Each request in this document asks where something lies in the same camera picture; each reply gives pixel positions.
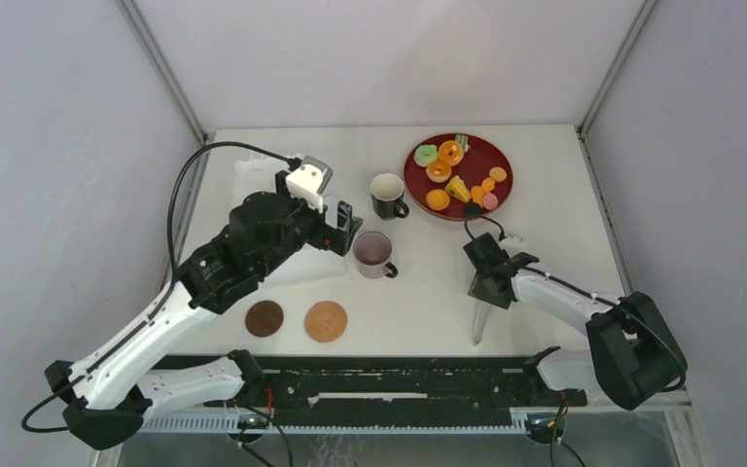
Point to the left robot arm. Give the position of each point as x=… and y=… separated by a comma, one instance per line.
x=111, y=393

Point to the white cable duct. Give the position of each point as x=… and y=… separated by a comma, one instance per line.
x=230, y=423

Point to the red round tray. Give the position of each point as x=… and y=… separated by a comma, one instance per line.
x=479, y=159

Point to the black mug white inside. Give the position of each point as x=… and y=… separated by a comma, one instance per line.
x=387, y=192

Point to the metal tongs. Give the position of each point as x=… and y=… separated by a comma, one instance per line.
x=482, y=311

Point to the purple mug black handle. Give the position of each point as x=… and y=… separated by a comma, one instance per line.
x=372, y=252

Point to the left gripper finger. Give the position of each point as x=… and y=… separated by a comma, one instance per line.
x=344, y=215
x=352, y=228

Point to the green donut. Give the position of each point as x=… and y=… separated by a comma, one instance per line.
x=425, y=155

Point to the white tiered dessert stand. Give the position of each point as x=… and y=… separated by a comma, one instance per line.
x=257, y=174

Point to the dark brown coaster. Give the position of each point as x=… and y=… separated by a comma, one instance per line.
x=264, y=318

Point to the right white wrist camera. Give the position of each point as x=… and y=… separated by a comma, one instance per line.
x=514, y=244

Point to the light brown coaster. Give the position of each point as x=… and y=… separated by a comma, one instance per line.
x=325, y=322

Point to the pink macaron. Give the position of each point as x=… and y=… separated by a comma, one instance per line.
x=490, y=201

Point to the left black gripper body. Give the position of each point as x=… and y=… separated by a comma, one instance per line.
x=332, y=238

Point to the green striped cake slice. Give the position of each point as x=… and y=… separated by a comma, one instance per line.
x=463, y=141

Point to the black cookie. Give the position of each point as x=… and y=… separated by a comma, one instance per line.
x=471, y=209

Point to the tan macaron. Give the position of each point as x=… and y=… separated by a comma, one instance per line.
x=498, y=174

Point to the orange round tart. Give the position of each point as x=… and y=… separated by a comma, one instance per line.
x=437, y=200

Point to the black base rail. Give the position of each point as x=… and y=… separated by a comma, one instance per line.
x=429, y=391

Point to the yellow cake slice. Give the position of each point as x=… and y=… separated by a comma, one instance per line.
x=456, y=188

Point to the orange donut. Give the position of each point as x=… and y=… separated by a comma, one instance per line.
x=451, y=152

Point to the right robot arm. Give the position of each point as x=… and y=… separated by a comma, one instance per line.
x=631, y=354

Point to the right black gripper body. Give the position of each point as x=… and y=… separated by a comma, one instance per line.
x=479, y=288

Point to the orange cream cupcake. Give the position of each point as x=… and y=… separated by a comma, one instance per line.
x=438, y=171

